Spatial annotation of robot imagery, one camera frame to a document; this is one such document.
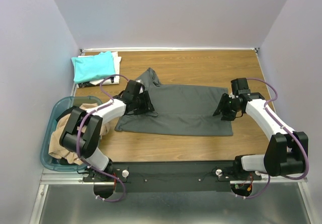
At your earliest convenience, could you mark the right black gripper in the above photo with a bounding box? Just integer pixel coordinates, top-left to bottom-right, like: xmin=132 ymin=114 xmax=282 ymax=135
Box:
xmin=212 ymin=93 xmax=241 ymax=121

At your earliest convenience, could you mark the dark grey t-shirt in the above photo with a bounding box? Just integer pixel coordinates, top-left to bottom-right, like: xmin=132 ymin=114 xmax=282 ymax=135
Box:
xmin=115 ymin=68 xmax=233 ymax=136

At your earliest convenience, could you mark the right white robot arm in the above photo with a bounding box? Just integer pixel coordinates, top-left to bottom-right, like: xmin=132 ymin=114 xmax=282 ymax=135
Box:
xmin=214 ymin=78 xmax=309 ymax=180

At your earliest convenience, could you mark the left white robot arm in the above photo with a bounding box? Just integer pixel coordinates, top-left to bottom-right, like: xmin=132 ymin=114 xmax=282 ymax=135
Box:
xmin=59 ymin=80 xmax=154 ymax=181

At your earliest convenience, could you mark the white folded t-shirt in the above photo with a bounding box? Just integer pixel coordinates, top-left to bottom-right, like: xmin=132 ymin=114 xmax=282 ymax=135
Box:
xmin=76 ymin=51 xmax=122 ymax=88

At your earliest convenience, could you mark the teal folded t-shirt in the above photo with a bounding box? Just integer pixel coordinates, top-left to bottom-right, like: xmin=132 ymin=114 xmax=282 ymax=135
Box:
xmin=71 ymin=51 xmax=115 ymax=84

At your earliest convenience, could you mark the black garment in bin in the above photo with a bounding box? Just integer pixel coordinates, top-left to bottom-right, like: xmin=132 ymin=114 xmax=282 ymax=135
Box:
xmin=56 ymin=106 xmax=74 ymax=122

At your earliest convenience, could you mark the teal plastic bin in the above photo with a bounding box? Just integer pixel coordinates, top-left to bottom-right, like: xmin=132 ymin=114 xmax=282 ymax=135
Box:
xmin=40 ymin=96 xmax=102 ymax=172

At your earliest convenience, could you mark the beige crumpled t-shirt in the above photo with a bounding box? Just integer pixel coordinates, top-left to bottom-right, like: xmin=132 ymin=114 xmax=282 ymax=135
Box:
xmin=48 ymin=103 xmax=110 ymax=165

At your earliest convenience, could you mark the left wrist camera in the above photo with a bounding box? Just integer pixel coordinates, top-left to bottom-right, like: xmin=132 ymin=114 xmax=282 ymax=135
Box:
xmin=136 ymin=80 xmax=145 ymax=94

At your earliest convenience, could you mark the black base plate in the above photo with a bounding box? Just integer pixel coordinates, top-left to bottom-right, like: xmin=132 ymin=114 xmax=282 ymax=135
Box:
xmin=83 ymin=161 xmax=262 ymax=194

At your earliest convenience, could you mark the aluminium frame rail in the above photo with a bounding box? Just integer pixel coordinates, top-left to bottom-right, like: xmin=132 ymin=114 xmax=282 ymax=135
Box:
xmin=40 ymin=169 xmax=307 ymax=185

